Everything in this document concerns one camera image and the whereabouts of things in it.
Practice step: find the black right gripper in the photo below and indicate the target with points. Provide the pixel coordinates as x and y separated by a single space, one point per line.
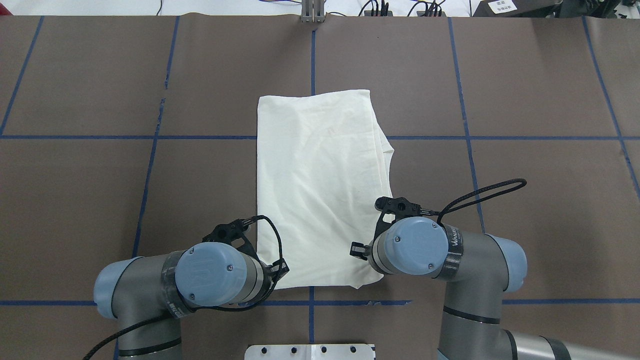
358 250

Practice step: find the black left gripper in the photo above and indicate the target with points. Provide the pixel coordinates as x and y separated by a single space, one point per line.
281 268

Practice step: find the cream long-sleeve cat shirt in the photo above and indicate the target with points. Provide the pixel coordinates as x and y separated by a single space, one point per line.
322 162

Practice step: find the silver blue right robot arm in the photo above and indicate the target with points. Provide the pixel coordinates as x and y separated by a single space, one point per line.
478 269

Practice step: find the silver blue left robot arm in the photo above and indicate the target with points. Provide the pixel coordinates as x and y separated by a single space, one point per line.
148 296

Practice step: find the black box with label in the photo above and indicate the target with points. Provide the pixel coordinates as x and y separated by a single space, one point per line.
516 8

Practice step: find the grey aluminium frame post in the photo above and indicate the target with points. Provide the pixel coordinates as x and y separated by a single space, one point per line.
313 11

